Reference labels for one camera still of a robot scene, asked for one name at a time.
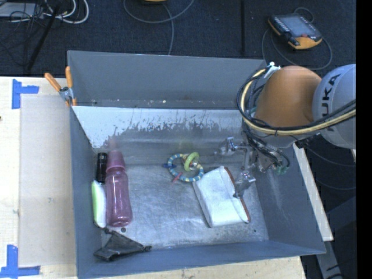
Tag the white and brown board eraser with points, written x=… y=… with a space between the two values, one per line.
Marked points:
x=218 y=198

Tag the pale wood board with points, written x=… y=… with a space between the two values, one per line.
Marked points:
x=46 y=185

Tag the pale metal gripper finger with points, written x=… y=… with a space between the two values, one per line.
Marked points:
x=231 y=144
x=243 y=182

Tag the pink plastic bottle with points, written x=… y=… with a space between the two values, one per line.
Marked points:
x=117 y=193

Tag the dark grey folded cloth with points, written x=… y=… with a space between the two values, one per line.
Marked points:
x=119 y=247

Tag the grey metal bin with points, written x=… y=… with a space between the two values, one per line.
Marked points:
x=162 y=208

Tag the green and white sponge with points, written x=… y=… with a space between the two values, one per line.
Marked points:
x=98 y=205

